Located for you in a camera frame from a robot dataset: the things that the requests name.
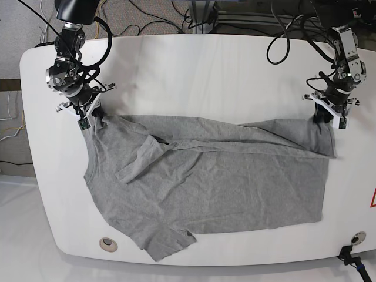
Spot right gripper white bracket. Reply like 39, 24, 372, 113
55, 83, 117, 131

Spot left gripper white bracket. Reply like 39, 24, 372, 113
303, 86, 360, 129

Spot grey t-shirt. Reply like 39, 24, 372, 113
82, 115, 335, 261

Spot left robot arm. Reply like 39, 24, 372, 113
300, 1, 375, 129

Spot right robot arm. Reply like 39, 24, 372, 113
46, 1, 116, 130

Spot red warning triangle sticker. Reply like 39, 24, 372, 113
370, 189, 376, 208

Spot right table grommet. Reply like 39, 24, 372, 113
351, 231, 367, 246

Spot table grommet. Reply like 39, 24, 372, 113
351, 231, 367, 246
99, 237, 118, 253

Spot left table grommet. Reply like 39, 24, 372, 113
99, 237, 118, 253

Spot black clamp with cable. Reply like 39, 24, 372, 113
337, 245, 372, 282

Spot aluminium frame behind table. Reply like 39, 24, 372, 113
187, 1, 309, 36

